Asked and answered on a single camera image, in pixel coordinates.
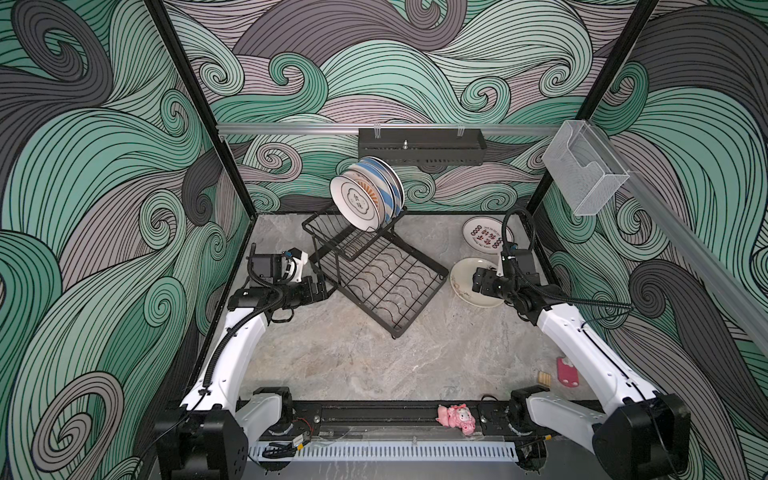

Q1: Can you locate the aluminium rail wall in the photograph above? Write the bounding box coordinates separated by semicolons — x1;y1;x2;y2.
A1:
588;124;767;353
216;122;560;137

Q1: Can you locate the aluminium rail right wall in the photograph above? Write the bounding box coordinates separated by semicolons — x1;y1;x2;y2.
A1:
588;124;767;353

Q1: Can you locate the orange sunburst plate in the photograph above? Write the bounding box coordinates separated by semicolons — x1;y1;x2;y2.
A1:
343;169;387;227
366;156;406;212

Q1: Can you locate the white slotted cable duct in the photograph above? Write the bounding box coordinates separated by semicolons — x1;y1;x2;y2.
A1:
274;440;518;463

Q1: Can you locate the black perforated wall shelf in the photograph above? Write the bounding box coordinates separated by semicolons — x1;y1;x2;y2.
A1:
358;127;488;168

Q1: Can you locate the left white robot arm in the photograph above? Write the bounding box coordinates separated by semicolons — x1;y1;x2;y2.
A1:
153;248;328;479

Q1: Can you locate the white rabbit pink stand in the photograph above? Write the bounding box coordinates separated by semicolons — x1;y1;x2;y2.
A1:
556;357;580;388

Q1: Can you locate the aluminium rail back wall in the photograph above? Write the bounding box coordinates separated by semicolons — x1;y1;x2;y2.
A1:
216;122;560;137

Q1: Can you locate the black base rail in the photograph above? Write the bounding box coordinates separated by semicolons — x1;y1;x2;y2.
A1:
260;395;556;441

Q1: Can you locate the black wire dish rack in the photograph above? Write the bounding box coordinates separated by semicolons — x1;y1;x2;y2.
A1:
302;206;449;340

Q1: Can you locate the cream cartoon plate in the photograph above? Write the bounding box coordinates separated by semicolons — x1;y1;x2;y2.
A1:
449;257;503;309

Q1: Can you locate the red patterned white plate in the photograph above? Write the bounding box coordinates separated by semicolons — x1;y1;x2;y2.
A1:
462;216;504;255

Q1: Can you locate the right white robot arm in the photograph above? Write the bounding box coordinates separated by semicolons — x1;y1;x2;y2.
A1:
472;207;691;479

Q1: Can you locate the blue striped plate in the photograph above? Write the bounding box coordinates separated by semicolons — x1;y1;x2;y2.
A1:
349;161;400;221

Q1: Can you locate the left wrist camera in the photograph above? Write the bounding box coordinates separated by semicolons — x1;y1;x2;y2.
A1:
282;248;309;284

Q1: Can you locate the pink plush toy centre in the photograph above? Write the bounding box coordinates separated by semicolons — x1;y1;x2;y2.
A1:
436;404;476;436

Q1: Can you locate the clear acrylic wall holder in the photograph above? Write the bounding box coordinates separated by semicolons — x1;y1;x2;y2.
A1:
542;120;629;217

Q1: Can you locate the black rimmed white plate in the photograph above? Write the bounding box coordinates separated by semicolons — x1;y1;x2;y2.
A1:
330;175;380;232

